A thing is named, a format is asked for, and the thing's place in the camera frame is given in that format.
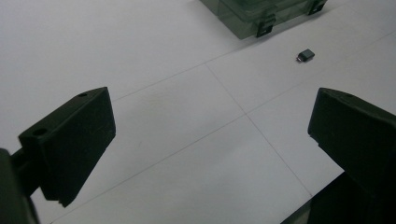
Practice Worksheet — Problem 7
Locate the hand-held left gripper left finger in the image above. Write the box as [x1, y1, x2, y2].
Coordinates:
[10, 87, 117, 208]

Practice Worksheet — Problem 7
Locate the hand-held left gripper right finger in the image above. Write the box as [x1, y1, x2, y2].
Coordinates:
[307, 87, 396, 200]

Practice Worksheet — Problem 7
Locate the small grey adapter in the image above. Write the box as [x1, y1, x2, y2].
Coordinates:
[295, 49, 316, 63]

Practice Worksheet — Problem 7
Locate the grey transparent compartment box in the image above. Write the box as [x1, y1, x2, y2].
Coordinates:
[199, 0, 329, 40]

